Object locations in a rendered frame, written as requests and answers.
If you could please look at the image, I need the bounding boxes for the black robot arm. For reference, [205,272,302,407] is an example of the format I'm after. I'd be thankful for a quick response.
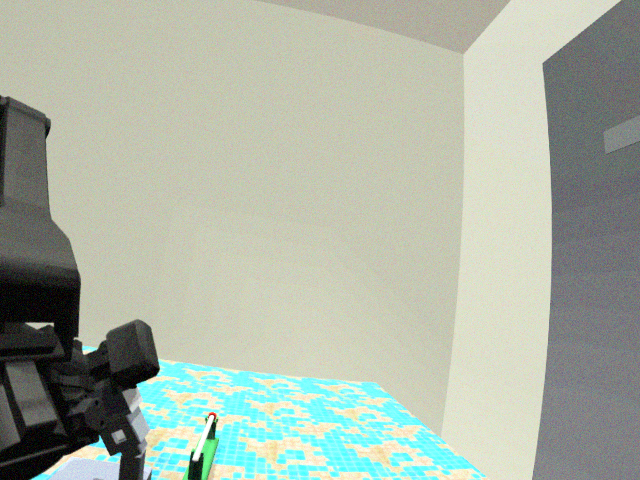
[0,95,108,480]

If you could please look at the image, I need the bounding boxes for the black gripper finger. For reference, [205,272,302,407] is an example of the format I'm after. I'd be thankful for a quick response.
[110,379,137,395]

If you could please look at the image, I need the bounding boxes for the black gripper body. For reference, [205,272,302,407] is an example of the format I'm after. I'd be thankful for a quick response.
[45,319,160,389]

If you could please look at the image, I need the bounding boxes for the grey tapered pin with red head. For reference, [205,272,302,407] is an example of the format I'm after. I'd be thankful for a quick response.
[192,412,217,464]

